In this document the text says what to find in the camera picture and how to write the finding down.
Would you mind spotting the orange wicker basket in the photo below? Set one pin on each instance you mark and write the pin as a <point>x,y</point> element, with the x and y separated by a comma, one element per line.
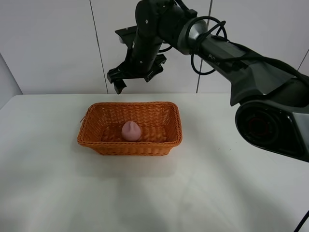
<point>159,122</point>

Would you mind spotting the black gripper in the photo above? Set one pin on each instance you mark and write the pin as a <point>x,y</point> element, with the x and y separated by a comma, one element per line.
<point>142,61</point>

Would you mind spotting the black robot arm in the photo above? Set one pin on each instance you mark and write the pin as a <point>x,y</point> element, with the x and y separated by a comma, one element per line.
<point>273,97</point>

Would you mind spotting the pink peach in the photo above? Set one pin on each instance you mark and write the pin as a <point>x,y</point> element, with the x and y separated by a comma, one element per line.
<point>131,131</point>

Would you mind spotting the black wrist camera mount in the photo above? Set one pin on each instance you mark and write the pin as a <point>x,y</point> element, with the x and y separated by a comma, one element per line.
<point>127,35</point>

